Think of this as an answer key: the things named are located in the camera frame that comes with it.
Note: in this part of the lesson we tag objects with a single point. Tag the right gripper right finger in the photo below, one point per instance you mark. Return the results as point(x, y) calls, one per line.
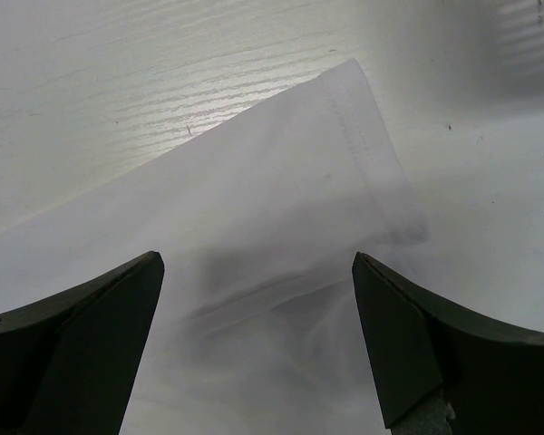
point(441, 368)

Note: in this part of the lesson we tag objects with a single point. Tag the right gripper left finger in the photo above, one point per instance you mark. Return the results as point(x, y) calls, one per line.
point(68, 362)

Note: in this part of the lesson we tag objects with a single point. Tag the white t shirt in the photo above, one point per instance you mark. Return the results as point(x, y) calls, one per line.
point(258, 222)

